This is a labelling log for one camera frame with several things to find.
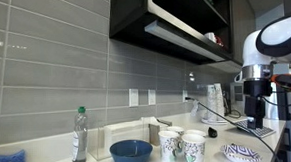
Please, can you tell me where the dark base cabinet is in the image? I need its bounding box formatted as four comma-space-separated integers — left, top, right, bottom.
272, 126, 291, 162

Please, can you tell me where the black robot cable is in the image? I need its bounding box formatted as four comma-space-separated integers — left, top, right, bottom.
261, 82, 291, 110

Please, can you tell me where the clear acrylic box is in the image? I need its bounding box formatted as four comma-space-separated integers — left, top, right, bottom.
87, 119, 148, 162

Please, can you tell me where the black orange wrist camera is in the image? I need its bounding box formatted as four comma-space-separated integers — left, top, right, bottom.
270, 72, 291, 92

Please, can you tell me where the grey keyboard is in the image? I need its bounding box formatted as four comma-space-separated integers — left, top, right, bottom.
235, 116, 277, 140

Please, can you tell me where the dark upper wall cabinet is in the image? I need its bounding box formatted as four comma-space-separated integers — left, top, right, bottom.
106, 0, 243, 73

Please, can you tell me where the white crumpled item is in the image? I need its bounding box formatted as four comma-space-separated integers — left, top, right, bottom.
190, 99, 202, 119

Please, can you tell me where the white plate stack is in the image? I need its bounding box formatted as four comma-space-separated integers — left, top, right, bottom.
201, 116, 230, 127

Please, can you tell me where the red cabinet item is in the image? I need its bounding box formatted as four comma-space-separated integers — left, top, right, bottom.
215, 35, 226, 48

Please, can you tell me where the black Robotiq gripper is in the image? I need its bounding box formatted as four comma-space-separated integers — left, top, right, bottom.
242, 78, 276, 131

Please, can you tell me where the white mug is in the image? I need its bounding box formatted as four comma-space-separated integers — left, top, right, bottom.
203, 31, 218, 44

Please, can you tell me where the patterned white paper cup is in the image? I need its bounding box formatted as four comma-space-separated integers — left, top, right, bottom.
166, 125, 186, 154
157, 129, 183, 162
181, 132, 208, 162

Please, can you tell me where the stainless steel appliance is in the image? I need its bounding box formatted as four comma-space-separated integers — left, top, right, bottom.
263, 90, 291, 123

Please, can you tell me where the purple patterned paper plate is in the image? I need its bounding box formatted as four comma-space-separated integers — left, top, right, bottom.
220, 142, 263, 162

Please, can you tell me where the grey panel appliance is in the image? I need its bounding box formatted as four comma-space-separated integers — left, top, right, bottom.
230, 81, 247, 115

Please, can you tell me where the dark blue bowl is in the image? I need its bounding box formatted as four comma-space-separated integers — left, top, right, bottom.
109, 138, 155, 162

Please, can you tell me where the white napkins stack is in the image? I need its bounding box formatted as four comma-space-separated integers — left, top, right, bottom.
140, 115, 163, 126

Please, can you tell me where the grey under-cabinet light bar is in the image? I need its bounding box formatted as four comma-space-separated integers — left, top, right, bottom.
143, 16, 227, 66

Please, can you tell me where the tall stack of paper cups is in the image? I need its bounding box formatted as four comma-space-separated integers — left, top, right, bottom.
214, 82, 227, 119
205, 83, 219, 123

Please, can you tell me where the white wall outlet with plug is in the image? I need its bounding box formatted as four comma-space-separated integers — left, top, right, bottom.
182, 90, 190, 103

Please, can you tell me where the small black block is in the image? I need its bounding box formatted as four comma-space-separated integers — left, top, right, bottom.
207, 126, 219, 139

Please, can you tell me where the thin black power cable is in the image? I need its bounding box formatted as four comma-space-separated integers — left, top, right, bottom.
184, 91, 280, 162

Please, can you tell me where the clear bottle green cap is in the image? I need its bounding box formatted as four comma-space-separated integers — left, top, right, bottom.
69, 105, 91, 162

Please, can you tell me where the grey napkin holder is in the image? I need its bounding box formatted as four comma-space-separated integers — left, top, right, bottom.
148, 118, 174, 148

